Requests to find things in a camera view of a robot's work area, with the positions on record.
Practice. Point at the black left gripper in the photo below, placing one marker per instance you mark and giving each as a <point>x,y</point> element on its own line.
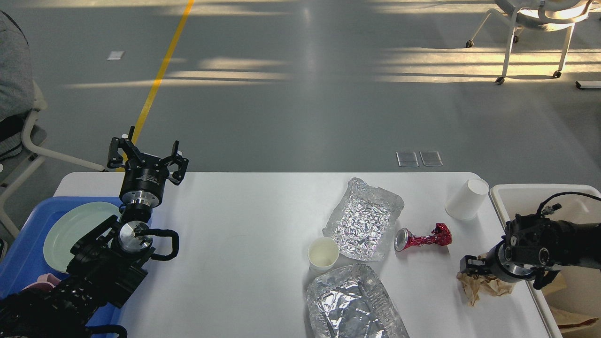
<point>144,180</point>

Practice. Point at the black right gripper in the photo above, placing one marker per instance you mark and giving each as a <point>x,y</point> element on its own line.
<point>496,265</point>

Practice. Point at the brown paper ball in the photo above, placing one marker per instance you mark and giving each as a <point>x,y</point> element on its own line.
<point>473,285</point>

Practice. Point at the crushed red soda can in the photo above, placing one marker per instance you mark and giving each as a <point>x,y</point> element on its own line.
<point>440,235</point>

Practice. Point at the translucent plastic cup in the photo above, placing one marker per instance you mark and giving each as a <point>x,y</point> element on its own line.
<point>465,203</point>

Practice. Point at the light green plate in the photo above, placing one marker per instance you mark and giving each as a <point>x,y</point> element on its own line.
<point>70,228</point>

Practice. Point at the brown paper bag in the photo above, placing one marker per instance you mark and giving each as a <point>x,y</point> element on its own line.
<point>567,321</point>

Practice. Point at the pink mug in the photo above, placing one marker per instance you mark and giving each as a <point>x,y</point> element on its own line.
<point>45,283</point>

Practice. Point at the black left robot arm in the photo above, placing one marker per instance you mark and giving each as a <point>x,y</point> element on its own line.
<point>107,264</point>

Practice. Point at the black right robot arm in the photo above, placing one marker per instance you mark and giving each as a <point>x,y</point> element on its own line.
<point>534,247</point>

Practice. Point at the white plastic bin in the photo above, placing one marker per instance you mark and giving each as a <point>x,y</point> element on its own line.
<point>576,289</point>

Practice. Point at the white floor marker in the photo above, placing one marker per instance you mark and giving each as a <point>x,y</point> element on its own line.
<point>115,55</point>

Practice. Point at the clear floor plate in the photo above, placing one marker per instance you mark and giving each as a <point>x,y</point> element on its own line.
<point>431,158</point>
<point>407,159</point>

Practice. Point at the crumpled foil upper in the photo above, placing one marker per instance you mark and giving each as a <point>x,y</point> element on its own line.
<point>363,222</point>

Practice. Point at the white chair left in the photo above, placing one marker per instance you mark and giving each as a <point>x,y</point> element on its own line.
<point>15,171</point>

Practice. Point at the foil container lower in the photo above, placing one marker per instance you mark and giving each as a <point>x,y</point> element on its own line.
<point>352,302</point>

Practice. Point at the person in grey sweater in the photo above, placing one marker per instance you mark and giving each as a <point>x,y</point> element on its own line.
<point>16,86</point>

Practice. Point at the white paper cup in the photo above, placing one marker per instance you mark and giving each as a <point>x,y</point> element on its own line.
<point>322,254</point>

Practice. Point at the blue plastic tray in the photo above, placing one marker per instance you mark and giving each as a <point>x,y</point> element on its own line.
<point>25,262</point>

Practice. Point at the white office chair right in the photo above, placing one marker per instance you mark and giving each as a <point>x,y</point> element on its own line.
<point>542,15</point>

